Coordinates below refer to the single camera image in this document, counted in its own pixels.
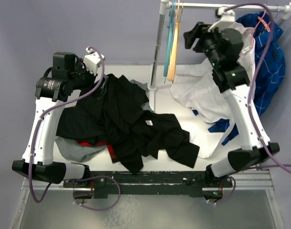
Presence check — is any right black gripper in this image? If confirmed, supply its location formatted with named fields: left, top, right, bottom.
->
left=183, top=21, right=226, bottom=68

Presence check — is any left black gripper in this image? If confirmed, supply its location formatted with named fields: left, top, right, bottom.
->
left=68, top=58, right=107, bottom=99

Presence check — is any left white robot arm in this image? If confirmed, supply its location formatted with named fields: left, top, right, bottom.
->
left=12, top=48, right=105, bottom=187

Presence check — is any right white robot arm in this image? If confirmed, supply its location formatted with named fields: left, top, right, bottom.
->
left=184, top=21, right=280, bottom=187

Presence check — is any teal plastic hanger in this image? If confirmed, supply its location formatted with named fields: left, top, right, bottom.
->
left=163, top=0, right=176, bottom=82

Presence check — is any beige wooden hanger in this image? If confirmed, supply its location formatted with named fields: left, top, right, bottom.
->
left=167, top=0, right=183, bottom=82

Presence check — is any red black plaid shirt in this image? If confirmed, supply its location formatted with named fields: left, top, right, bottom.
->
left=75, top=140, right=119, bottom=163

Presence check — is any white shirt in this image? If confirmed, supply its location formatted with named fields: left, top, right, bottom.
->
left=170, top=21, right=256, bottom=159

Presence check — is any pink hanger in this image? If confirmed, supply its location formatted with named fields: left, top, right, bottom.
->
left=237, top=11, right=271, bottom=54

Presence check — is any grey shirt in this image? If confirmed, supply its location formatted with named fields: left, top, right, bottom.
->
left=54, top=80, right=153, bottom=163

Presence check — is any blue plaid shirt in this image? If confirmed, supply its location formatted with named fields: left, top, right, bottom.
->
left=193, top=11, right=286, bottom=146

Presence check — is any metal clothes rack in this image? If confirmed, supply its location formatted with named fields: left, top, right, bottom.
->
left=148, top=0, right=291, bottom=110

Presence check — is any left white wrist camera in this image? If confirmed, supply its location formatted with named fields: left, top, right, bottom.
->
left=83, top=46, right=105, bottom=75

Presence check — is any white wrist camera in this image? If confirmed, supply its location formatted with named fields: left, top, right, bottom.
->
left=208, top=7, right=235, bottom=32
left=83, top=46, right=105, bottom=75

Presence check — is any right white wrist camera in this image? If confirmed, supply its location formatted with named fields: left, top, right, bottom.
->
left=208, top=7, right=235, bottom=32

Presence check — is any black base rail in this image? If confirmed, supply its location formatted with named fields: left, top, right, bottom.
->
left=63, top=171, right=233, bottom=199

